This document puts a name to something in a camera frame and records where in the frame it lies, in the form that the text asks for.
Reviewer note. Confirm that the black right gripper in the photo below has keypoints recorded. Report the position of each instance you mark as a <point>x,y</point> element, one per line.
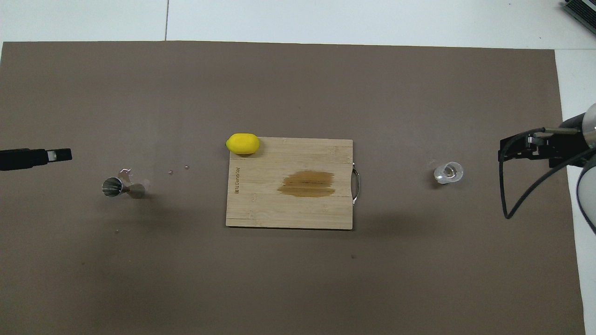
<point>563,149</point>

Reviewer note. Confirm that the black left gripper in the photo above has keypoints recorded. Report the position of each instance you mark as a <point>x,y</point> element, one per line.
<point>14,159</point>

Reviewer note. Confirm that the yellow lemon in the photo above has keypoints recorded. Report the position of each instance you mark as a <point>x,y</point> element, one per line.
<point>242,144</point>

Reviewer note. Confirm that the grey ribbed device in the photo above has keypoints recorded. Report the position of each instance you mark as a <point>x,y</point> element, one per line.
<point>582,8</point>

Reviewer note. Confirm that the steel double jigger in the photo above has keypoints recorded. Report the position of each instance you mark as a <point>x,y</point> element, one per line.
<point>123,188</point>

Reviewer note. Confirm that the brown table mat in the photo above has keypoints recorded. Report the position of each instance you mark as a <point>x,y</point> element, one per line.
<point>298,279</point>

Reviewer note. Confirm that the wooden cutting board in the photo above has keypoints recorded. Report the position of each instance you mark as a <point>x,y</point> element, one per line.
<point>288,209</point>

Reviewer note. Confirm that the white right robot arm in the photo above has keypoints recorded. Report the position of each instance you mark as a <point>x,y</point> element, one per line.
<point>589,195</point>

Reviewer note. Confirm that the clear glass cup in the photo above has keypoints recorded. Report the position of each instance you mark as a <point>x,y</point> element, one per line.
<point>449,173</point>

